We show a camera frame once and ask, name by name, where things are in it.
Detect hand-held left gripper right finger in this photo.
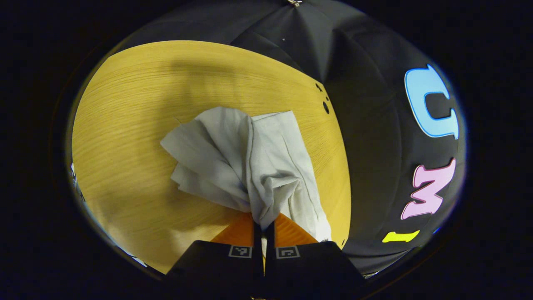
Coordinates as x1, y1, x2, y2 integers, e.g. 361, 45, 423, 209
265, 213, 367, 292

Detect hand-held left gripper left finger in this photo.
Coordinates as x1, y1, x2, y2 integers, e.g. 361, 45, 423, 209
167, 212, 264, 292

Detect white jeans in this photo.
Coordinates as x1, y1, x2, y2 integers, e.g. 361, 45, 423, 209
160, 106, 332, 242

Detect black backdrop cloth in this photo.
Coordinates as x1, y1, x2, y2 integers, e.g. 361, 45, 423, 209
121, 0, 467, 275

